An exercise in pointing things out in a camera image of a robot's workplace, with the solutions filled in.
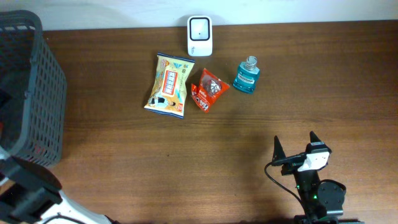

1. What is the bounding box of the grey plastic basket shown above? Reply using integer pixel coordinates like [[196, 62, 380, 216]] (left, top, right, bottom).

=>
[[1, 10, 67, 167]]

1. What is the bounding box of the red snack packet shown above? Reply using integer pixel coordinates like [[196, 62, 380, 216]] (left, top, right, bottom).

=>
[[191, 68, 230, 113]]

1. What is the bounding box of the blue mouthwash bottle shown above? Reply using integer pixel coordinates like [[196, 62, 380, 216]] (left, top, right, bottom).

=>
[[233, 56, 260, 94]]

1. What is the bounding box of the white barcode scanner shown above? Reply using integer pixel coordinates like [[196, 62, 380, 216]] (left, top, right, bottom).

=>
[[187, 16, 213, 57]]

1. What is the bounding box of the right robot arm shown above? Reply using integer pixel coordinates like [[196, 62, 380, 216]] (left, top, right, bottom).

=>
[[264, 131, 360, 224]]

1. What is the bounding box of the yellow snack bag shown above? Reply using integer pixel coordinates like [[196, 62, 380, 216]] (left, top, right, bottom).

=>
[[144, 52, 195, 119]]

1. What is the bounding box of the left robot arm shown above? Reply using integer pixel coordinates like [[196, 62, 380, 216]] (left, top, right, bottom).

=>
[[1, 149, 117, 224]]

